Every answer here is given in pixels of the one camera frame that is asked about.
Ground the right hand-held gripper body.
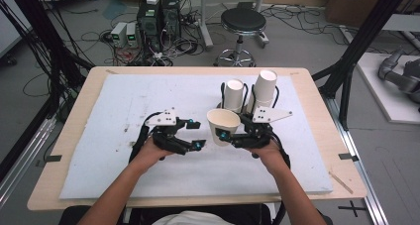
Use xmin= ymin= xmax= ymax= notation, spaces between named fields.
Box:
xmin=231 ymin=106 xmax=294 ymax=150

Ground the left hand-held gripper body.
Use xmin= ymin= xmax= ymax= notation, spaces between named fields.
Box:
xmin=144 ymin=107 xmax=194 ymax=157

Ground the white paper cup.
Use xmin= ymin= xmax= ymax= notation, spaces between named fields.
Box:
xmin=206 ymin=108 xmax=242 ymax=148

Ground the dark brown wire cup holder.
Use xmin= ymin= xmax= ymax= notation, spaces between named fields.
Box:
xmin=216 ymin=81 xmax=280 ymax=120

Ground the stack of white cups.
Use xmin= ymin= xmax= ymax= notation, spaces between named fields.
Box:
xmin=225 ymin=78 xmax=246 ymax=114
xmin=248 ymin=69 xmax=278 ymax=115

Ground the person's left hand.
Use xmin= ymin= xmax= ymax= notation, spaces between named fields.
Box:
xmin=133 ymin=138 xmax=176 ymax=175

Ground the person's right hand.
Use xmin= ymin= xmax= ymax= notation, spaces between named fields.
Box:
xmin=249 ymin=139 xmax=291 ymax=178

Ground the white foam mat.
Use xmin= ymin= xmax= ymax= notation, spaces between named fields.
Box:
xmin=58 ymin=73 xmax=334 ymax=200

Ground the wooden table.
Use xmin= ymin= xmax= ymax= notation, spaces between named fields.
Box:
xmin=27 ymin=65 xmax=368 ymax=212

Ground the person's white shirt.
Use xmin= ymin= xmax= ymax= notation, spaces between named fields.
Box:
xmin=152 ymin=210 xmax=236 ymax=225

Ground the grey metal stand leg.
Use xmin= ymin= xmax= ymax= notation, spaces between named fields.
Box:
xmin=197 ymin=0 xmax=215 ymax=51
xmin=256 ymin=0 xmax=270 ymax=50

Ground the thin wooden stick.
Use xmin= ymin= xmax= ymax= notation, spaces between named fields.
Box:
xmin=328 ymin=170 xmax=355 ymax=195

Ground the black round stool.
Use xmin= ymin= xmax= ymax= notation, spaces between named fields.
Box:
xmin=213 ymin=7 xmax=267 ymax=67

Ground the black computer tower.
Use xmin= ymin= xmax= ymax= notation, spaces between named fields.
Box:
xmin=137 ymin=0 xmax=163 ymax=53
xmin=161 ymin=0 xmax=182 ymax=41

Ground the grey power supply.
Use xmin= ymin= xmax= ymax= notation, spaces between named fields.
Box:
xmin=110 ymin=21 xmax=128 ymax=48
xmin=125 ymin=21 xmax=140 ymax=49

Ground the black tape cross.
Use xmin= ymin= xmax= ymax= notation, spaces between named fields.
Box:
xmin=338 ymin=200 xmax=368 ymax=218

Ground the white platform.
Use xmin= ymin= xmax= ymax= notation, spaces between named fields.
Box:
xmin=356 ymin=52 xmax=420 ymax=125

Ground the cardboard box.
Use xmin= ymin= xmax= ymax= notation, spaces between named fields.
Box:
xmin=325 ymin=0 xmax=420 ymax=28

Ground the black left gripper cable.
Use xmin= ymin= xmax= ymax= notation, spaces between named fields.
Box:
xmin=128 ymin=111 xmax=162 ymax=164

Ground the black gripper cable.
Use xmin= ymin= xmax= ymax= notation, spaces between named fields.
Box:
xmin=128 ymin=111 xmax=162 ymax=164
xmin=270 ymin=132 xmax=292 ymax=169

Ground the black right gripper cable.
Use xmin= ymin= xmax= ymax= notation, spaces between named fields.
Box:
xmin=270 ymin=132 xmax=292 ymax=169

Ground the thick black cable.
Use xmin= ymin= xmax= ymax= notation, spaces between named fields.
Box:
xmin=271 ymin=201 xmax=288 ymax=225

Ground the aluminium rail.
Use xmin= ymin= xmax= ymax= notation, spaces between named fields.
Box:
xmin=0 ymin=117 xmax=57 ymax=206
xmin=321 ymin=95 xmax=389 ymax=225

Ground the tangle of floor cables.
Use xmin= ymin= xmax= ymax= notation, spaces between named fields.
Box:
xmin=263 ymin=5 xmax=348 ymax=46

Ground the black frame post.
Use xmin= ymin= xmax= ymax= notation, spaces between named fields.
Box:
xmin=311 ymin=0 xmax=414 ymax=130

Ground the black frame with cables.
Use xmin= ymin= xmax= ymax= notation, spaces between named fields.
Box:
xmin=6 ymin=0 xmax=95 ymax=120

